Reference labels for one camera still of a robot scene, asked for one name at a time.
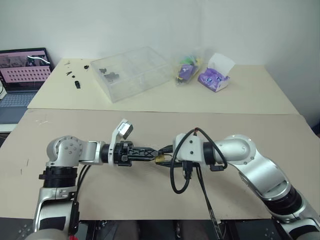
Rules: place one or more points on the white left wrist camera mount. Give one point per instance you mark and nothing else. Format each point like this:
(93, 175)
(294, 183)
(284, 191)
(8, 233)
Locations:
(123, 128)

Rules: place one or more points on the open grey laptop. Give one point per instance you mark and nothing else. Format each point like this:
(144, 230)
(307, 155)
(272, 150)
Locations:
(22, 72)

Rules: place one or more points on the small black clip part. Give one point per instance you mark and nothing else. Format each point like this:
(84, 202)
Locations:
(86, 67)

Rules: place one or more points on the small black parts pile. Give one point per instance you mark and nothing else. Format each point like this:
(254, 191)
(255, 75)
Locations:
(110, 75)

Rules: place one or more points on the cream table sheet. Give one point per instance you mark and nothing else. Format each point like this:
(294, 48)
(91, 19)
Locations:
(225, 100)

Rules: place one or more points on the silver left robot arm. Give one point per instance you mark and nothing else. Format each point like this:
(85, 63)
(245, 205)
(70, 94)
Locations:
(67, 150)

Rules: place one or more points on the purple tissue box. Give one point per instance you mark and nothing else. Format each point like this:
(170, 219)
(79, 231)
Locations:
(216, 75)

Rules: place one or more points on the clear plastic compartment box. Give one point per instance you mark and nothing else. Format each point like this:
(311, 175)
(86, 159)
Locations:
(130, 72)

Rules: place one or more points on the small black wedge part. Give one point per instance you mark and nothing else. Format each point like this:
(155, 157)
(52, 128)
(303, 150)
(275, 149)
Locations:
(70, 74)

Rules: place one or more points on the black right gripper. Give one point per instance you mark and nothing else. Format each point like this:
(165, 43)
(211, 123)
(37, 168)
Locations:
(187, 170)

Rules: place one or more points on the clear bag of colourful items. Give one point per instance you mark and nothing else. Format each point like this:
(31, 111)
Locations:
(186, 68)

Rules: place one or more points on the small black block part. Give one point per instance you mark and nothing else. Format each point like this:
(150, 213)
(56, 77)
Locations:
(77, 84)

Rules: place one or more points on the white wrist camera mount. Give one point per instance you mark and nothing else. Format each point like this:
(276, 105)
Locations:
(191, 150)
(123, 128)

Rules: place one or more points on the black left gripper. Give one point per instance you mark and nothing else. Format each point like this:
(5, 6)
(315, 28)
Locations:
(123, 152)

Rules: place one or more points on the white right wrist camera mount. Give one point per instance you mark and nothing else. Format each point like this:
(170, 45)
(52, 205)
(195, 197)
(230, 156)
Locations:
(191, 150)

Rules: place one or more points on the black panel with white dots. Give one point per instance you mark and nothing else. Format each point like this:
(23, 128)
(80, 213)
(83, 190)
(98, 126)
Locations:
(260, 230)
(15, 228)

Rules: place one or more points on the brass padlock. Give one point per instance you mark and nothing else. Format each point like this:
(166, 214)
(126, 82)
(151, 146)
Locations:
(160, 159)

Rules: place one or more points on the small grey screw part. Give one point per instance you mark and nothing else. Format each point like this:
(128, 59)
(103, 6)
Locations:
(67, 62)

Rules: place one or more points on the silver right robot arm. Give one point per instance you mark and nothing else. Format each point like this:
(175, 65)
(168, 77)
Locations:
(250, 155)

